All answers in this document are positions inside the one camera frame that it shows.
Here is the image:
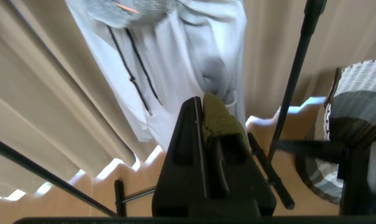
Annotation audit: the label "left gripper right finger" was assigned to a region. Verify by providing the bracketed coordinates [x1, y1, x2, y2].
[206, 133, 277, 216]

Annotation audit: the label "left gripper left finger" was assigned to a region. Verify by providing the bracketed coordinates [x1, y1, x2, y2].
[152, 96, 209, 218]

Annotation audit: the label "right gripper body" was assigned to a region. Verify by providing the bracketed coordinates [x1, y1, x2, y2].
[338, 146, 375, 216]

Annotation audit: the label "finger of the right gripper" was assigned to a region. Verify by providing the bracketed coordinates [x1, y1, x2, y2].
[273, 139, 347, 165]

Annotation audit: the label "green garment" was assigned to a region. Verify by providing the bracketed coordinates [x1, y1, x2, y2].
[201, 92, 250, 149]

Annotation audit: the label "pale grey shorts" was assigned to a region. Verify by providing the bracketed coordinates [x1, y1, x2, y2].
[65, 0, 247, 152]

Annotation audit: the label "pink clothes hanger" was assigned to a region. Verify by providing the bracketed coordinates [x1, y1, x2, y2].
[114, 1, 141, 15]

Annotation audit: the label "black clothes rack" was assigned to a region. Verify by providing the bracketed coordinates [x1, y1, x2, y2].
[0, 0, 328, 218]

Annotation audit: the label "white laundry basket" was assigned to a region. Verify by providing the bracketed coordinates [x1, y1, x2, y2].
[295, 58, 376, 205]

